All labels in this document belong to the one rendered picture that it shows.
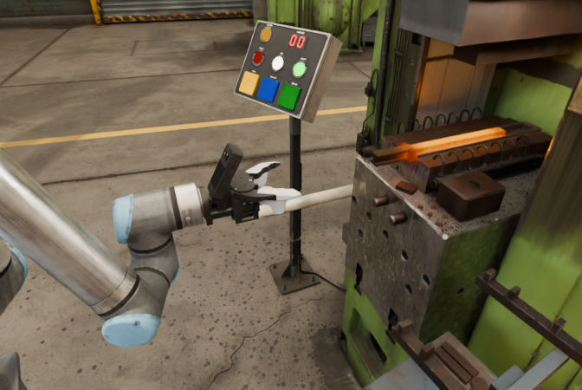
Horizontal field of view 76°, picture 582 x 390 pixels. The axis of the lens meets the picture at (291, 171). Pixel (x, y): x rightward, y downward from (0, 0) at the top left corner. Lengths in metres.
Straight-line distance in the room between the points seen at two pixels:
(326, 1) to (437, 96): 4.58
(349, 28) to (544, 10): 5.01
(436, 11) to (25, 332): 1.97
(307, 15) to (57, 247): 5.29
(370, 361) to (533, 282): 0.72
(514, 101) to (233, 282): 1.43
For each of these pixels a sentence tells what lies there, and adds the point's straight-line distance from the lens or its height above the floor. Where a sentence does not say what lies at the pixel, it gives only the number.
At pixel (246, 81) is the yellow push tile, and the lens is 1.40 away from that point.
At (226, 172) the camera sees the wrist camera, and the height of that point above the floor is 1.06.
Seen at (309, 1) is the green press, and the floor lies 0.72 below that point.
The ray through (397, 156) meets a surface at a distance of 0.96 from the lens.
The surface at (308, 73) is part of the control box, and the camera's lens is 1.24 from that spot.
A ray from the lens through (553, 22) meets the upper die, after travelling 1.03.
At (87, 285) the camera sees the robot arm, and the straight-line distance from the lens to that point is 0.71.
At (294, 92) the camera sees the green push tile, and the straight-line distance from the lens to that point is 1.24.
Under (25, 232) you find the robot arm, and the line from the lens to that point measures 0.66.
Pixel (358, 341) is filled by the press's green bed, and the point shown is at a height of 0.16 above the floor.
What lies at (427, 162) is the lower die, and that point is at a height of 0.99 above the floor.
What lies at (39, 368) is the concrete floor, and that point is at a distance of 1.95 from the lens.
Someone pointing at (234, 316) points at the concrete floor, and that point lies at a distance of 1.83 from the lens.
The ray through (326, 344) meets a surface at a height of 0.00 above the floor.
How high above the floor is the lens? 1.45
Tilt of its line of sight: 32 degrees down
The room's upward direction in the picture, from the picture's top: straight up
